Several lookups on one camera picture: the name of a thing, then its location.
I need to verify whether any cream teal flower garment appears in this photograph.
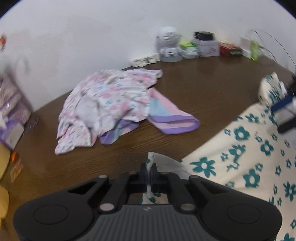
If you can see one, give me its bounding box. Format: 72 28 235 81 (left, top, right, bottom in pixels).
146 73 295 240

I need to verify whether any pink floral clothes pile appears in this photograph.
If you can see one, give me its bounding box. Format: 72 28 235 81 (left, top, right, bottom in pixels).
55 69 200 155

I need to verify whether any white round speaker robot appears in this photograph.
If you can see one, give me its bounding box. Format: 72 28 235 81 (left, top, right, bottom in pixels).
156 26 182 63

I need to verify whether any white power strip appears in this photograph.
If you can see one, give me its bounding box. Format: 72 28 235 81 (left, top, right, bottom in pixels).
129 53 160 68

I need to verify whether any purple tissue box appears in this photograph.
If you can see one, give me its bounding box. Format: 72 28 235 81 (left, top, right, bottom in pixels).
1 120 24 151

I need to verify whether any green white bottle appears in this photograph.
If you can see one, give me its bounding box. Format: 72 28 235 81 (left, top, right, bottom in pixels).
250 41 260 61

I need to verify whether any orange snack packet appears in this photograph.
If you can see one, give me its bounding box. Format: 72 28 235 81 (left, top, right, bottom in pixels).
11 152 23 183

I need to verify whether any pink patterned storage box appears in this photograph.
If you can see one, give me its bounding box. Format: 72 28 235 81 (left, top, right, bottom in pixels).
1 74 31 125

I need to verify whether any yellow mug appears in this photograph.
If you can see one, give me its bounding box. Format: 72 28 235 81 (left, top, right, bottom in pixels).
0 186 10 220

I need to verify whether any red green carton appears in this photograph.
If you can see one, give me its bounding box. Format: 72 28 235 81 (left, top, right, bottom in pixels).
219 41 242 57

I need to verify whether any lavender tin box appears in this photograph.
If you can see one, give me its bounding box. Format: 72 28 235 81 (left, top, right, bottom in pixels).
191 39 220 57

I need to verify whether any green white packet stack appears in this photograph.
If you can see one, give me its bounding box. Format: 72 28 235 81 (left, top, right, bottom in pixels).
179 43 199 59

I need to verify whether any black small box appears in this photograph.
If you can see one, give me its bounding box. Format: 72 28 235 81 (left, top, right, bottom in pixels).
194 31 214 41

